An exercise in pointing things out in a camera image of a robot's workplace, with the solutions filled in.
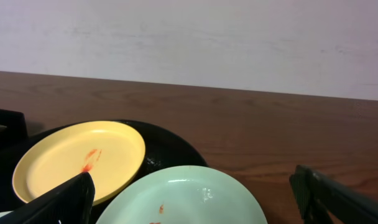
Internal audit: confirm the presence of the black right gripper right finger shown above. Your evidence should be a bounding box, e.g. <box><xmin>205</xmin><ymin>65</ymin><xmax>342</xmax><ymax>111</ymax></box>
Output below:
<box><xmin>289</xmin><ymin>165</ymin><xmax>378</xmax><ymax>224</ymax></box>

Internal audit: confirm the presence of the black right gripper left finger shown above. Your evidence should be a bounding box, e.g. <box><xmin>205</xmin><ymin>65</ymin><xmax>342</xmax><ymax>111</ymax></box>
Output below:
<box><xmin>0</xmin><ymin>172</ymin><xmax>95</xmax><ymax>224</ymax></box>

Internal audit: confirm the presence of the yellow plate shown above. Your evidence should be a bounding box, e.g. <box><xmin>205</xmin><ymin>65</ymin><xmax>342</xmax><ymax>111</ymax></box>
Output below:
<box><xmin>12</xmin><ymin>121</ymin><xmax>146</xmax><ymax>205</ymax></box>

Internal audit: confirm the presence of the rectangular black water tray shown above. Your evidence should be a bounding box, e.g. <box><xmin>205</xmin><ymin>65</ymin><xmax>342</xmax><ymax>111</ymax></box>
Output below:
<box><xmin>0</xmin><ymin>109</ymin><xmax>28</xmax><ymax>151</ymax></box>

